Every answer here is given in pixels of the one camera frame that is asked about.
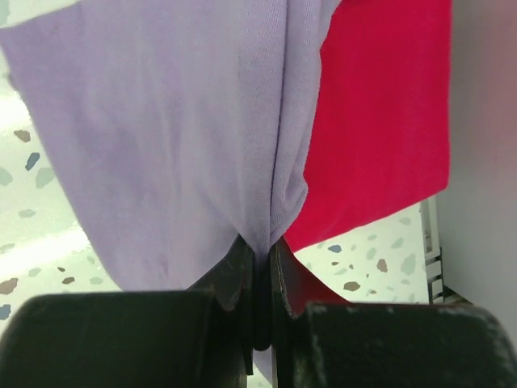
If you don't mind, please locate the aluminium right side rail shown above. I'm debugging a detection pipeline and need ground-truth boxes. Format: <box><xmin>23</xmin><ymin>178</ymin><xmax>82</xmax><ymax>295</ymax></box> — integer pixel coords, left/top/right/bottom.
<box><xmin>419</xmin><ymin>196</ymin><xmax>469</xmax><ymax>305</ymax></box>

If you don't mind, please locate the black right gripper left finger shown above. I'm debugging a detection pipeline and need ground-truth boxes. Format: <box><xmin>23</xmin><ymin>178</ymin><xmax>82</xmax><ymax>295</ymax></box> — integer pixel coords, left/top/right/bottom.
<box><xmin>1</xmin><ymin>239</ymin><xmax>254</xmax><ymax>387</ymax></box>

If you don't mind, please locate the folded pink t shirt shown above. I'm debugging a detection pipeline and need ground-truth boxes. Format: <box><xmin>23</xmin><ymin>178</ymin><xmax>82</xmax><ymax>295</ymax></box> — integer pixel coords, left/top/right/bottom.
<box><xmin>282</xmin><ymin>0</ymin><xmax>453</xmax><ymax>255</ymax></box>

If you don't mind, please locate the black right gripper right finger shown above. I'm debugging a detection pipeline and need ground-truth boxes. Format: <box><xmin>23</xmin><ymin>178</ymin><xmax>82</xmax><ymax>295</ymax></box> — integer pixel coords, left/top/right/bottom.
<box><xmin>270</xmin><ymin>241</ymin><xmax>516</xmax><ymax>388</ymax></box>

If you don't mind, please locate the purple t shirt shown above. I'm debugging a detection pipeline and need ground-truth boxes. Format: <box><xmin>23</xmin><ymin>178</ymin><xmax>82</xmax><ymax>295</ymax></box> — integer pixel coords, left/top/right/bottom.
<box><xmin>0</xmin><ymin>0</ymin><xmax>344</xmax><ymax>383</ymax></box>

